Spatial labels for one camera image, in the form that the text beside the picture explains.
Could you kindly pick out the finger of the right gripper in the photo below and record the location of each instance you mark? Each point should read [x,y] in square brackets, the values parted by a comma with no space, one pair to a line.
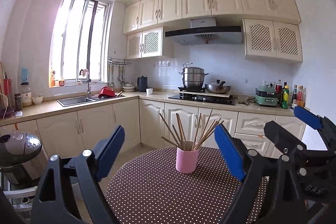
[324,126]
[283,134]

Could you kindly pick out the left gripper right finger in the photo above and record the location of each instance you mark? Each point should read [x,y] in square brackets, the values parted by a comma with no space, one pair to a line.
[283,202]

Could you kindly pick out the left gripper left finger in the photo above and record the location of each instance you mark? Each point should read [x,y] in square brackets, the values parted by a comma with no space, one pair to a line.
[55,201]

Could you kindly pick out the cream lower kitchen cabinets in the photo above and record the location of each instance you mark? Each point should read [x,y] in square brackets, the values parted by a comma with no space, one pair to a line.
[68,130]

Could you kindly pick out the cream kitchen cabinets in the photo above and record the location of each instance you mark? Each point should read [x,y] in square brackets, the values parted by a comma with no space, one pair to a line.
[270,27]
[68,130]

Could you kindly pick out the cream upper kitchen cabinets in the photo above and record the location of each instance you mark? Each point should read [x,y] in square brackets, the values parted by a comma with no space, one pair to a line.
[270,27]

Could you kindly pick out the kitchen window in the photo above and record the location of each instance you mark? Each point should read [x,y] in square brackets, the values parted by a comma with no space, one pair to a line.
[79,41]

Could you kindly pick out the dark sauce bottle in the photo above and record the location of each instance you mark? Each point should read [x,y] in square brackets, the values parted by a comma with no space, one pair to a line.
[294,98]

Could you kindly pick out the red capped sauce bottle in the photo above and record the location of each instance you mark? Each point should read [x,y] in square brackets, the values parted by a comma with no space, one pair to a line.
[301,96]

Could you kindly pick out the green bottle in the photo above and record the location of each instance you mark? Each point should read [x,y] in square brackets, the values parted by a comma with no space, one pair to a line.
[285,97]

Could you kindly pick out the green electric cooker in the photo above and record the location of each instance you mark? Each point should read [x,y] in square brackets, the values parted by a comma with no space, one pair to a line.
[267,96]

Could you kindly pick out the black gas stove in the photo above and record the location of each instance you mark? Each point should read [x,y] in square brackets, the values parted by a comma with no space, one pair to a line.
[202,95]

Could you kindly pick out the wooden chopstick in cup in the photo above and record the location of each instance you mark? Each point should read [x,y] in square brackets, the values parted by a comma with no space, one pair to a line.
[174,135]
[169,141]
[196,134]
[182,134]
[204,129]
[206,134]

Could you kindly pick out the brown polka dot tablecloth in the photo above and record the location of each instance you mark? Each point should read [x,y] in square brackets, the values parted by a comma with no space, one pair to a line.
[149,189]

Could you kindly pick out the steel wok with lid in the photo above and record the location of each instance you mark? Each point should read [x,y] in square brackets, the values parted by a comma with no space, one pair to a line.
[219,87]

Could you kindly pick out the stainless steel sink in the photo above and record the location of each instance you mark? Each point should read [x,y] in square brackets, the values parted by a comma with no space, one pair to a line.
[83,99]

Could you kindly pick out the small white bowl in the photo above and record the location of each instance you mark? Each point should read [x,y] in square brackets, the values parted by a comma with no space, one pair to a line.
[37,100]

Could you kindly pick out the pink cylindrical utensil cup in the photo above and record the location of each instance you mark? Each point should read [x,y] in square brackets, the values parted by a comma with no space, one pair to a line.
[186,160]

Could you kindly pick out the red bowl by sink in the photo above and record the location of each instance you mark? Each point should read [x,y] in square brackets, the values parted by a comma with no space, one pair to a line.
[106,92]

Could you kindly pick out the glass jar with label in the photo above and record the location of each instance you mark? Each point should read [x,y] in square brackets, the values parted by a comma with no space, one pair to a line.
[26,95]

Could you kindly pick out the stainless steel steamer pot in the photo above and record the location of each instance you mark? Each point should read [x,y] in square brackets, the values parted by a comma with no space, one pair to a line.
[192,77]

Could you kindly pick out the orange bottle on windowsill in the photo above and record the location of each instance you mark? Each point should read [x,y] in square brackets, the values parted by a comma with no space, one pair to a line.
[52,79]

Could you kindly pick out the stacked white plates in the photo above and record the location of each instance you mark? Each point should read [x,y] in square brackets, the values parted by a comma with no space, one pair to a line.
[128,87]

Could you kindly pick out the steel sink faucet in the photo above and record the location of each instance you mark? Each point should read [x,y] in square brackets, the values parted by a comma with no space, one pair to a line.
[84,78]

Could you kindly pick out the white mug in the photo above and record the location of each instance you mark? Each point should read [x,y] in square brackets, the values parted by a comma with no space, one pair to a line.
[149,91]

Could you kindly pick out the dark blue electric kettle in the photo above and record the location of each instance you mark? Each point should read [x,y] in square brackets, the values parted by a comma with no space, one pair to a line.
[142,84]

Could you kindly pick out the black range hood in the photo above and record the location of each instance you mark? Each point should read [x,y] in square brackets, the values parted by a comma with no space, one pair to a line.
[206,31]

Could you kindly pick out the hanging utensil rack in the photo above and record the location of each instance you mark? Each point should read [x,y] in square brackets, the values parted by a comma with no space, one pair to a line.
[116,69]

